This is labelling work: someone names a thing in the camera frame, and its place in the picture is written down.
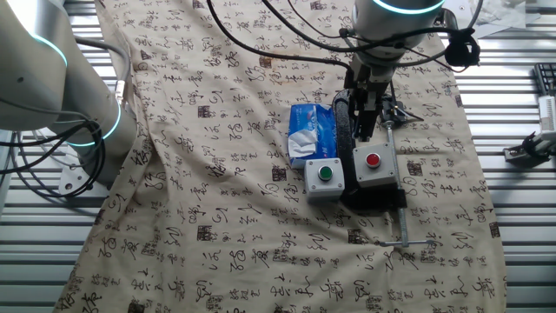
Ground thick grey robot cable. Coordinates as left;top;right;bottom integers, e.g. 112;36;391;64
74;37;132;105

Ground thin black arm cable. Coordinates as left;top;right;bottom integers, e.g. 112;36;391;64
260;0;483;56

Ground black clock movement box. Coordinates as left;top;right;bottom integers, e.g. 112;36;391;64
380;100;409;128

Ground thin light grey cables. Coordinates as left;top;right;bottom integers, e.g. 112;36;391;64
11;130;88;196

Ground grey box green button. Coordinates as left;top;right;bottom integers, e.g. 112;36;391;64
302;156;347;204

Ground long black clock hand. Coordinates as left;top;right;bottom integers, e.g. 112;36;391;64
387;80;399;113

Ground blue tissue pack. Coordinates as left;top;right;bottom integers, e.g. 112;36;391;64
288;103;339;170

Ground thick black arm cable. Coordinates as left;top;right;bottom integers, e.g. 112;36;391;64
205;0;354;74

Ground white papers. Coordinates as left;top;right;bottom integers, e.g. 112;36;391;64
447;0;542;39

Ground black keyboard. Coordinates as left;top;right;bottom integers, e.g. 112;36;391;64
533;63;556;96

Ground short black clock hand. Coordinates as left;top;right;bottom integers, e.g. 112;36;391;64
397;108;426;123

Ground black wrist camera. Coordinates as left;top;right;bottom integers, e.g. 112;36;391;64
445;28;481;69

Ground grey ribbed adapter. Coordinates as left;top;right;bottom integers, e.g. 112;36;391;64
538;95;556;132

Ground grey box red button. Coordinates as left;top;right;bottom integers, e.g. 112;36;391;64
351;142;399;189

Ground beige calligraphy cloth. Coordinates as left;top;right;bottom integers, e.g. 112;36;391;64
51;0;509;313

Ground grey and black bracket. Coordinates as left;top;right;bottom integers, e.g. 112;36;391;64
503;130;556;166

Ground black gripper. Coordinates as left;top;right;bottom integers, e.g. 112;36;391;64
344;58;394;143

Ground black C-clamp with screw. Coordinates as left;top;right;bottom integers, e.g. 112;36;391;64
331;89;437;250

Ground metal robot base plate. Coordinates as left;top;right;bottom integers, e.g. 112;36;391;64
58;163;112;197

